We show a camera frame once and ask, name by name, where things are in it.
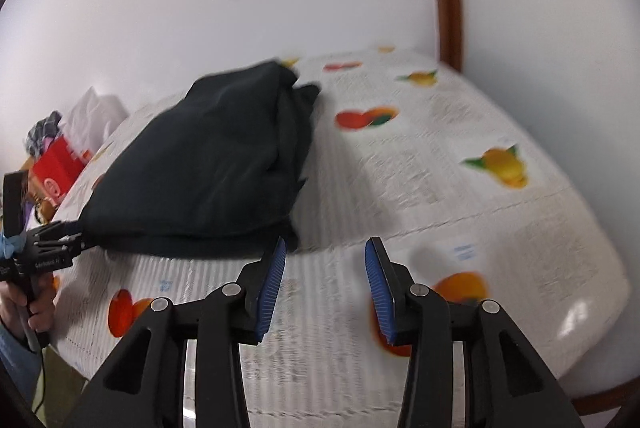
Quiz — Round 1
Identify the red paper bag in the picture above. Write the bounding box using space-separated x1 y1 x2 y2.
32 135 86 205

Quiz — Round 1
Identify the white Miniso bag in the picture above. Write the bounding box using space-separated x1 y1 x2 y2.
61 88 129 159

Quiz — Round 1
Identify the black sweatshirt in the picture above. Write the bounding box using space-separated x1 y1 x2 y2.
79 60 320 259

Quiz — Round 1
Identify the plaid grey cloth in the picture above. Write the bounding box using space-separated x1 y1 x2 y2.
25 110 62 159

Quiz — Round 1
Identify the person's left hand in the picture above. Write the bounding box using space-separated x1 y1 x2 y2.
0 273 56 341

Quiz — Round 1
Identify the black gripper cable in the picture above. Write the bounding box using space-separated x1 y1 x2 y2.
19 326 49 414

